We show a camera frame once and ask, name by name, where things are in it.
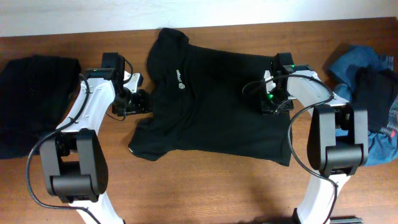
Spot black t-shirt with logo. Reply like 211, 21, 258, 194
128, 28, 290, 166

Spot folded black garment left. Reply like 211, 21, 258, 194
1, 55, 81, 159

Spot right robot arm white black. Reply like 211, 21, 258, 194
259, 53, 368, 224

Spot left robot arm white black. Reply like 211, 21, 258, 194
36, 52, 151, 223

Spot dark garment on jeans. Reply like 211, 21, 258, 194
353, 67, 397, 134

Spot blue denim jeans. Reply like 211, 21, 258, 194
327, 45, 397, 166

